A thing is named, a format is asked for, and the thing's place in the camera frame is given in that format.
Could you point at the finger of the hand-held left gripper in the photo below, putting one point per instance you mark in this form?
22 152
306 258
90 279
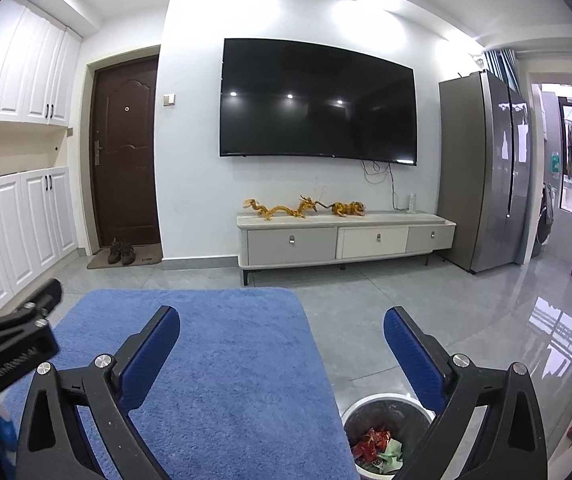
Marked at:
26 312

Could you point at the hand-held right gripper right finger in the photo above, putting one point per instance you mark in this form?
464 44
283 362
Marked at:
410 355

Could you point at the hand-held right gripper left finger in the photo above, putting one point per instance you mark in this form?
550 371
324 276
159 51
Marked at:
148 355

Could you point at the white trash bin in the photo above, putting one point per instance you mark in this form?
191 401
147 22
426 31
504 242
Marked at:
365 410

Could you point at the red snack bag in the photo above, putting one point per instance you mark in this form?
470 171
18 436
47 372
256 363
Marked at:
368 442

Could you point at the green paper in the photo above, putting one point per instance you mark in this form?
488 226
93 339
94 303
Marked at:
390 455

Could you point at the white floor cabinet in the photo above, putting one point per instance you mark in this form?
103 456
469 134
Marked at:
16 225

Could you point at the blue fluffy rug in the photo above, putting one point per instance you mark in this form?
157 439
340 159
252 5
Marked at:
236 360

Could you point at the brown doormat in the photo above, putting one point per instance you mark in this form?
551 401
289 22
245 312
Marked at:
148 260

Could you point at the brown shoe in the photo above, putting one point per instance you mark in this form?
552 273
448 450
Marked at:
128 255
114 252

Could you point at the white power strip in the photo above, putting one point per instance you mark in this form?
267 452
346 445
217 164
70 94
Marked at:
412 202

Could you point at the golden tiger figurine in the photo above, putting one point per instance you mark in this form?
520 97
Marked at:
348 208

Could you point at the white television cabinet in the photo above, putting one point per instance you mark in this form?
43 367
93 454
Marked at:
291 245

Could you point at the short golden dragon figurine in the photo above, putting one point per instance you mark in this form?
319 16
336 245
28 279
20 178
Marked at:
311 206

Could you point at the brown entrance door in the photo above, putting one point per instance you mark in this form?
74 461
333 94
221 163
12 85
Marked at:
126 160

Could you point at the long golden dragon figurine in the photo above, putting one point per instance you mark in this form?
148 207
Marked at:
273 210

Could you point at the washing machine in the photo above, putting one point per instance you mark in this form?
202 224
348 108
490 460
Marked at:
547 220

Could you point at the grey refrigerator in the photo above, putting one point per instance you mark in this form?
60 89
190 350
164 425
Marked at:
475 170

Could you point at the green sticker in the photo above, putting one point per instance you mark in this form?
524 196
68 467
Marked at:
555 162

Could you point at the blue striped curtain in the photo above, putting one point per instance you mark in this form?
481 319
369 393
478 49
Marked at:
503 70

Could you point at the white wall cabinet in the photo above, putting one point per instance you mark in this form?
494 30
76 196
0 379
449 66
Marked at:
16 70

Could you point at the wall light switch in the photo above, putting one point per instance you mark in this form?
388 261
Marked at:
169 99

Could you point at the black wall television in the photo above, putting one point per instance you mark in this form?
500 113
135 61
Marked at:
316 100

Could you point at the white wall camera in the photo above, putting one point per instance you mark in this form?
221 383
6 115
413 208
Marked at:
478 60

